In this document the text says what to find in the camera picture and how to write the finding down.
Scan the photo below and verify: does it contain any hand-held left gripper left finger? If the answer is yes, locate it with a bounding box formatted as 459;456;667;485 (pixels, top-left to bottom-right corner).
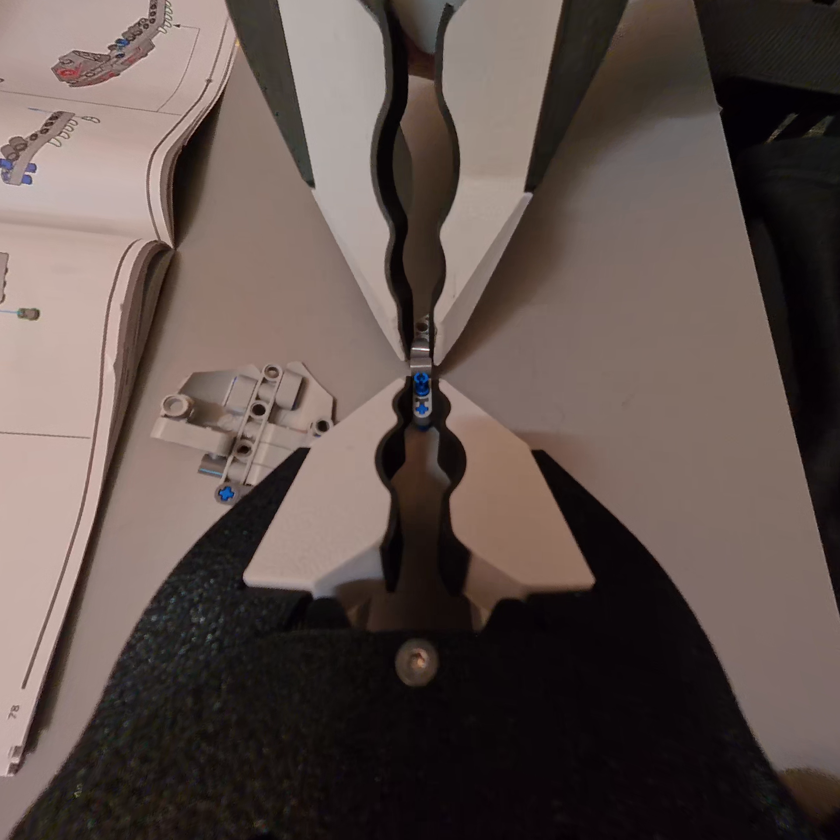
243;377;404;631

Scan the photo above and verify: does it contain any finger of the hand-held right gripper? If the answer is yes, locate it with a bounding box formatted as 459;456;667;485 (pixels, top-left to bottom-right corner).
430;0;624;363
226;0;416;363

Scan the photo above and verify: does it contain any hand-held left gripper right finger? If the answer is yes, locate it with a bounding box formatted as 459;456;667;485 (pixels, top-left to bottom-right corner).
433;377;596;631

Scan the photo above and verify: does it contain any grey L-shaped building beam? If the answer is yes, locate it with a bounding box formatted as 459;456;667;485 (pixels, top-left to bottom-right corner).
407;315;439;435

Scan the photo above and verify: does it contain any grey desk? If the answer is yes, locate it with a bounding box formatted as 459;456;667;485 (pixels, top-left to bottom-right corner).
0;0;818;840

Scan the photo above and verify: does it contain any grey building block assembly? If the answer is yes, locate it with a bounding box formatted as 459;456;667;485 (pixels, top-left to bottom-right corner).
150;361;337;506

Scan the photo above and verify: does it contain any open instruction booklet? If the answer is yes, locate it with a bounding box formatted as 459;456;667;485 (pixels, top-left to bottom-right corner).
0;0;238;778

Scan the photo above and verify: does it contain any person's dark clothing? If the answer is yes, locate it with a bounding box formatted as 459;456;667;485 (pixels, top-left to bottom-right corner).
694;0;840;664

